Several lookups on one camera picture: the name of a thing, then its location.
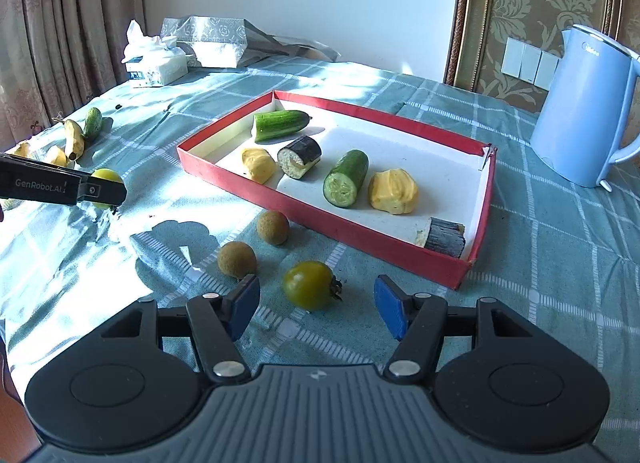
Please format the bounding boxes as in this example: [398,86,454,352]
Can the white wall switch panel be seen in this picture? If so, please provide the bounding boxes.
[501,37,560,91]

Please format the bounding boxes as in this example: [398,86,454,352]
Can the brown round longan fruit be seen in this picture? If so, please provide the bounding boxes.
[217,241,257,280]

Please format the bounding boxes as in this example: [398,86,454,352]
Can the small yellow fruit piece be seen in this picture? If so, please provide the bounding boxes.
[241,148,277,184]

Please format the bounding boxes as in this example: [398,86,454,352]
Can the green cucumber end piece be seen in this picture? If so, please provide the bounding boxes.
[322,150,369,208]

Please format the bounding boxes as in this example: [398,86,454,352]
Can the yellow-green lime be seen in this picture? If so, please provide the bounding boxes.
[91,167,125,210]

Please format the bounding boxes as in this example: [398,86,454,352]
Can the red shallow cardboard tray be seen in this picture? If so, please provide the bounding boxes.
[178,90,496,288]

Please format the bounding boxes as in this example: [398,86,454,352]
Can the large yellow fruit chunk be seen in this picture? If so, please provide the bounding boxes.
[368,168,420,215]

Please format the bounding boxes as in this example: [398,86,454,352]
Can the green tomato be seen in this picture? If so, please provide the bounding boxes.
[282,261,343,311]

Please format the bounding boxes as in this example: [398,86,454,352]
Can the white tissue pack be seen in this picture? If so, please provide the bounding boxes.
[122,20,188,88]

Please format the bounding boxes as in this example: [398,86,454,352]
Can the light blue electric kettle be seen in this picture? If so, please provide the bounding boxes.
[530,24,639,190]

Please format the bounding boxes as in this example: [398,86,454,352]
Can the ornate brown headboard frame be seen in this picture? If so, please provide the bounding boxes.
[445,0,639,112]

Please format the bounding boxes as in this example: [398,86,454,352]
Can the yellow banana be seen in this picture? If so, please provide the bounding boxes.
[44,145,68,167]
[64,118,85,160]

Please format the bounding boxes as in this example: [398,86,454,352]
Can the brown curtain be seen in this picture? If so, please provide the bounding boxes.
[0,0,143,149]

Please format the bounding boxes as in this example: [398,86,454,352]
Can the cut cucumber half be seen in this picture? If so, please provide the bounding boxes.
[253,110,311,143]

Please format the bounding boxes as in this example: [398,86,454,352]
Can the blue plaid bedspread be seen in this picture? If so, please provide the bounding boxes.
[1,58,639,462]

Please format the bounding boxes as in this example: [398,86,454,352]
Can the dark eggplant end piece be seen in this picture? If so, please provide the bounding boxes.
[414,217,466,258]

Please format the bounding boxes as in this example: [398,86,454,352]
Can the peeled bananas in plastic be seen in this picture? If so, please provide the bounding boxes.
[9,141,32,158]

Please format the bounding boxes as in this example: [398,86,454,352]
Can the silver patterned gift bag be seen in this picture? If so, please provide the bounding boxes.
[160,15,341,68]

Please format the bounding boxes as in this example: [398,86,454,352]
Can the small whole cucumber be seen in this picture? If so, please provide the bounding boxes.
[84,108,103,142]

